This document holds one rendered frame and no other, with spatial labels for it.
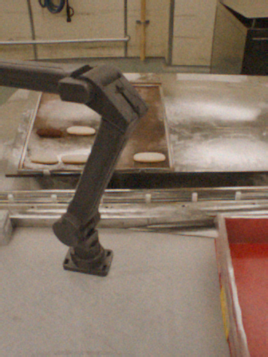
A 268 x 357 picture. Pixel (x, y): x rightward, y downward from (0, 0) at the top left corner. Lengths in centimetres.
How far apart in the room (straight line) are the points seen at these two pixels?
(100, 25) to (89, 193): 401
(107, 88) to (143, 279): 52
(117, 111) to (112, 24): 410
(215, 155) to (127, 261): 49
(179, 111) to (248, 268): 69
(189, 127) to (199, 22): 317
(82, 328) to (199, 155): 69
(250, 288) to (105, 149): 52
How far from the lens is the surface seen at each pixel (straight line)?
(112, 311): 95
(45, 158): 131
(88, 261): 100
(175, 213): 114
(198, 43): 459
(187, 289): 100
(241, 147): 139
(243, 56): 284
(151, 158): 128
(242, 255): 110
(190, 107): 153
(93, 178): 82
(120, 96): 70
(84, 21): 478
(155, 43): 484
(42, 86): 79
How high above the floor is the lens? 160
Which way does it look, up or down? 35 degrees down
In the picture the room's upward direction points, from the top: straight up
